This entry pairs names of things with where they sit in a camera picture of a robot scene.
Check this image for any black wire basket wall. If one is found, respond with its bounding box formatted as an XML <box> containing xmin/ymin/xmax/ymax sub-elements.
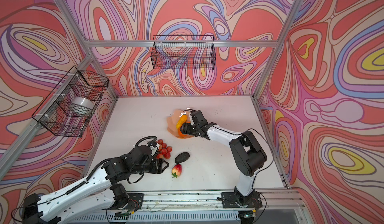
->
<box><xmin>32</xmin><ymin>66</ymin><xmax>109</xmax><ymax>138</ymax></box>
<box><xmin>151</xmin><ymin>34</ymin><xmax>216</xmax><ymax>70</ymax></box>

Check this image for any black wire basket back wall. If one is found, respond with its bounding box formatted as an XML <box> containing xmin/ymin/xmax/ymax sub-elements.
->
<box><xmin>151</xmin><ymin>34</ymin><xmax>216</xmax><ymax>70</ymax></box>

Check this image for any grey tape roll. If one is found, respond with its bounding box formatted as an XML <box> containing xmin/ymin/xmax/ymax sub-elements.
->
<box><xmin>70</xmin><ymin>97</ymin><xmax>95</xmax><ymax>116</ymax></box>

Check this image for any black wire basket left wall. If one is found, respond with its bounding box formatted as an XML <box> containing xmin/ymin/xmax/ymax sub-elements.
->
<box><xmin>32</xmin><ymin>66</ymin><xmax>109</xmax><ymax>138</ymax></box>

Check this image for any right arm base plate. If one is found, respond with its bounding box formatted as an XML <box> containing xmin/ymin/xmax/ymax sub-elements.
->
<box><xmin>217</xmin><ymin>191</ymin><xmax>263</xmax><ymax>210</ymax></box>

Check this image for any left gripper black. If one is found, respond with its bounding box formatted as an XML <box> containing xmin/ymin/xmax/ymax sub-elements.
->
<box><xmin>132</xmin><ymin>158</ymin><xmax>172</xmax><ymax>176</ymax></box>

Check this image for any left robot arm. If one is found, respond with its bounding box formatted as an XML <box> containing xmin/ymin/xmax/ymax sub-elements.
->
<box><xmin>19</xmin><ymin>136</ymin><xmax>169</xmax><ymax>224</ymax></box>

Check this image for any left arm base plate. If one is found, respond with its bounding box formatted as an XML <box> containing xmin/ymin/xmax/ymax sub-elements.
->
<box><xmin>113</xmin><ymin>193</ymin><xmax>144</xmax><ymax>211</ymax></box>

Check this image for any pink faceted fruit bowl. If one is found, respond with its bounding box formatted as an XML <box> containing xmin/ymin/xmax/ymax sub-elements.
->
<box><xmin>167</xmin><ymin>109</ymin><xmax>192</xmax><ymax>139</ymax></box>

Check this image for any orange persimmon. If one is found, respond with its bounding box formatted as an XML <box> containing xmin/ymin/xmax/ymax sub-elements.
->
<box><xmin>178</xmin><ymin>129</ymin><xmax>187</xmax><ymax>138</ymax></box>

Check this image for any red lychee bunch with leaf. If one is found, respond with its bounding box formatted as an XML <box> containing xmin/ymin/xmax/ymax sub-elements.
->
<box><xmin>156</xmin><ymin>139</ymin><xmax>173</xmax><ymax>159</ymax></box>

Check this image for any yellow orange mango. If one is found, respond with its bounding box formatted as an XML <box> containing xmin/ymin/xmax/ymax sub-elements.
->
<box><xmin>176</xmin><ymin>114</ymin><xmax>188</xmax><ymax>130</ymax></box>

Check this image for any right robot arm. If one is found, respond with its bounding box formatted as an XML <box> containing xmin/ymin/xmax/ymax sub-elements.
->
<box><xmin>176</xmin><ymin>110</ymin><xmax>268</xmax><ymax>210</ymax></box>

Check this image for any dark avocado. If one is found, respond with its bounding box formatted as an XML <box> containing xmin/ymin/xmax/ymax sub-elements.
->
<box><xmin>175</xmin><ymin>152</ymin><xmax>190</xmax><ymax>164</ymax></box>

